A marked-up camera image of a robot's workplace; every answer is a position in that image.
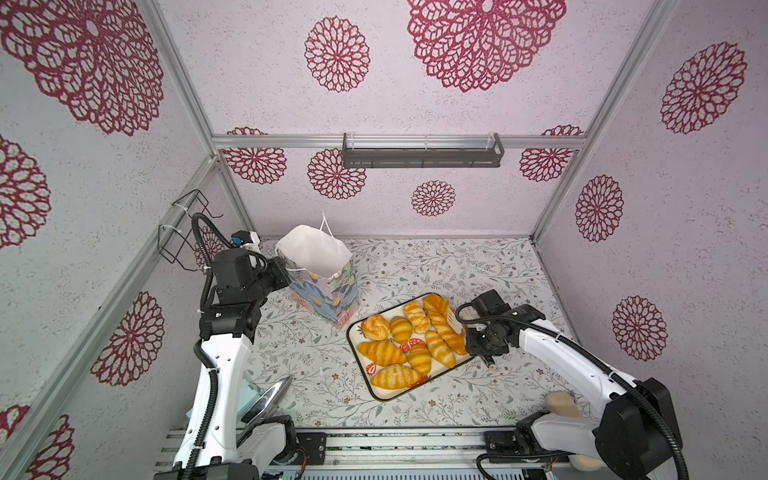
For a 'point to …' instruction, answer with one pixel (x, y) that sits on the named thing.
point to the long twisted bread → (437, 308)
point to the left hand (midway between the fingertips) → (283, 267)
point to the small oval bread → (401, 329)
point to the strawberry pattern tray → (404, 346)
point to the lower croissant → (395, 377)
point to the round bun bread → (376, 328)
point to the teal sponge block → (245, 395)
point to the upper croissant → (383, 352)
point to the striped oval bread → (419, 358)
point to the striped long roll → (440, 349)
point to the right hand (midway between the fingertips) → (472, 343)
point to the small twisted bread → (417, 317)
